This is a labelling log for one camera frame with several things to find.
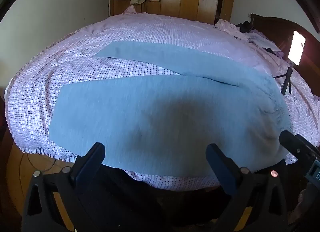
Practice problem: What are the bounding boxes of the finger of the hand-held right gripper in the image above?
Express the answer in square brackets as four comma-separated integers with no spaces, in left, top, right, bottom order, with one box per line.
[279,130,320,170]

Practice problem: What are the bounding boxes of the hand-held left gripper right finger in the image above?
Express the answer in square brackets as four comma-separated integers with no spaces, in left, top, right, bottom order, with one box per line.
[205,143,290,232]

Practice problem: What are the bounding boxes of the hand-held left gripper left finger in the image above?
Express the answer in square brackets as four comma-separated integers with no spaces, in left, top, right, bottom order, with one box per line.
[22,142,106,232]

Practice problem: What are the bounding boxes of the light blue pants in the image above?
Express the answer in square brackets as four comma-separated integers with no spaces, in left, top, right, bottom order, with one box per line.
[48,41,292,179]

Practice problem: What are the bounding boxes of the person's right hand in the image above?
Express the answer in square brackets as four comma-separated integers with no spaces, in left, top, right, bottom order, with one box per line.
[291,189,320,225]

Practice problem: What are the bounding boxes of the person's dark trousers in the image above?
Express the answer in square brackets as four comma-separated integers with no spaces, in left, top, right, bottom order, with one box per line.
[75,161,288,232]

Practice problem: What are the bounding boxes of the lit phone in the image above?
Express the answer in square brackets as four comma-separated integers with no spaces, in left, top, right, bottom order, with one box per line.
[288,30,306,65]

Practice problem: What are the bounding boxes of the dark wooden headboard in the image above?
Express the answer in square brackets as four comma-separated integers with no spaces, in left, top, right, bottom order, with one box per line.
[250,13,320,60]

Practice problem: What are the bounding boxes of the dark clothing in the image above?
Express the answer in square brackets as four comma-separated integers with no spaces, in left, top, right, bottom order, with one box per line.
[235,21,253,34]

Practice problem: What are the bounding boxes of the bed with checked sheet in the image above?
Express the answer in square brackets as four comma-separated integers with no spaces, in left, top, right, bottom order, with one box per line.
[4,6,320,190]

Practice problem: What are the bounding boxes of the black floor cable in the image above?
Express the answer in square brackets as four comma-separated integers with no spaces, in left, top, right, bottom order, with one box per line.
[24,152,58,173]

